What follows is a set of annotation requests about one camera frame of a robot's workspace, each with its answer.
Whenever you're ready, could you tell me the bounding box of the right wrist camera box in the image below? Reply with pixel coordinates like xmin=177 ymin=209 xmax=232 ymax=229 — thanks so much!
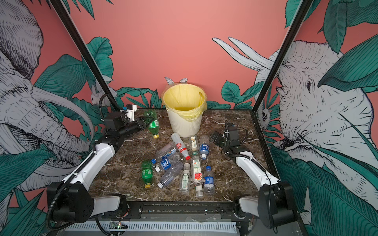
xmin=225 ymin=122 xmax=239 ymax=141

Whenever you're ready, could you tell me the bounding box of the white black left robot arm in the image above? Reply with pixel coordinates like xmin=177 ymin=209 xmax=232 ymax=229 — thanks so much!
xmin=45 ymin=117 xmax=149 ymax=231

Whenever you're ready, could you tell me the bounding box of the white slotted cable duct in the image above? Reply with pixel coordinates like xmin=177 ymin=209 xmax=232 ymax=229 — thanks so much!
xmin=63 ymin=221 xmax=238 ymax=233

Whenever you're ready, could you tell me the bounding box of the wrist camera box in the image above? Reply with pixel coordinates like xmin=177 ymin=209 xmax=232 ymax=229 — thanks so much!
xmin=104 ymin=110 xmax=135 ymax=130
xmin=225 ymin=122 xmax=239 ymax=141

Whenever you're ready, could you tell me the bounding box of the white bottle red band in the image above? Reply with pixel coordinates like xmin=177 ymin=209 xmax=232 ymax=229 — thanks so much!
xmin=171 ymin=133 xmax=191 ymax=160

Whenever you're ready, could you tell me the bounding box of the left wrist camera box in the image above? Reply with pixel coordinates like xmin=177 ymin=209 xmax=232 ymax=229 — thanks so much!
xmin=104 ymin=110 xmax=135 ymax=130

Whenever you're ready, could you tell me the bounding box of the green bottle yellow cap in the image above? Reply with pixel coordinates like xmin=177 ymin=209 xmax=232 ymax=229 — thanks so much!
xmin=142 ymin=161 xmax=153 ymax=189
xmin=144 ymin=109 xmax=159 ymax=139

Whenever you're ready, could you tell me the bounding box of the blue label bottle blue cap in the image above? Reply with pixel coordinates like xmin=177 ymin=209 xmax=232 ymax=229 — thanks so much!
xmin=203 ymin=166 xmax=215 ymax=195

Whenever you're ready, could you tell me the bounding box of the clear bottle white cap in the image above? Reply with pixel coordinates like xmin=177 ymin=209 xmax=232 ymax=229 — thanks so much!
xmin=157 ymin=162 xmax=184 ymax=189

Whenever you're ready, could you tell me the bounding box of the clear bottle blue cap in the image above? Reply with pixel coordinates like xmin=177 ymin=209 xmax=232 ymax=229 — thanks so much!
xmin=152 ymin=152 xmax=182 ymax=172

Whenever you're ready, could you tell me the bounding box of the tall bottle red green label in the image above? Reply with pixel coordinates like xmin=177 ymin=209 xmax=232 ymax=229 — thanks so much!
xmin=191 ymin=151 xmax=204 ymax=198

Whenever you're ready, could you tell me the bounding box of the white ribbed waste bin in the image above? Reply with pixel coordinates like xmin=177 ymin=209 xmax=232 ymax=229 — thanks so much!
xmin=166 ymin=83 xmax=207 ymax=138

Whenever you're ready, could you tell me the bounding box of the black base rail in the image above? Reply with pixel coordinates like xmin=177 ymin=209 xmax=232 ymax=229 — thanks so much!
xmin=103 ymin=201 xmax=260 ymax=222

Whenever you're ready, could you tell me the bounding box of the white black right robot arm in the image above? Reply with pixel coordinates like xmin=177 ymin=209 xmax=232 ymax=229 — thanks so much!
xmin=210 ymin=131 xmax=298 ymax=229

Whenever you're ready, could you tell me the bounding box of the black frame post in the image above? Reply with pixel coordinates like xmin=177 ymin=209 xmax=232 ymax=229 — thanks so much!
xmin=50 ymin=0 xmax=122 ymax=110
xmin=252 ymin=0 xmax=313 ymax=114

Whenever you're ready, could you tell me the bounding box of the clear bottle green label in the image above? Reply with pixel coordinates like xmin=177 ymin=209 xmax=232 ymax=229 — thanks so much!
xmin=179 ymin=163 xmax=191 ymax=194

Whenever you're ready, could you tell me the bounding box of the small clear bottle bird label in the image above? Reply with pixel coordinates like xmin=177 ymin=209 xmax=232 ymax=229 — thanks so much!
xmin=191 ymin=135 xmax=199 ymax=151

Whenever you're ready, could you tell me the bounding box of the crushed clear bottle blue label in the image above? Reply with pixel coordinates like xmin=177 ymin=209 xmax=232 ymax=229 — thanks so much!
xmin=151 ymin=142 xmax=178 ymax=164

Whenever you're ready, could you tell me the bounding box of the black left frame post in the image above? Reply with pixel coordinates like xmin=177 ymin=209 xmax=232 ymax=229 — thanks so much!
xmin=50 ymin=0 xmax=122 ymax=110

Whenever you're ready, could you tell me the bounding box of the black right frame post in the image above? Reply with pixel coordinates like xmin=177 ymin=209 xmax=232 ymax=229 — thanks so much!
xmin=252 ymin=0 xmax=313 ymax=114

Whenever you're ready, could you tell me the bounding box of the yellow plastic bin liner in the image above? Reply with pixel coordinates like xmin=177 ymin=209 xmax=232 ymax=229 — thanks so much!
xmin=162 ymin=83 xmax=207 ymax=122

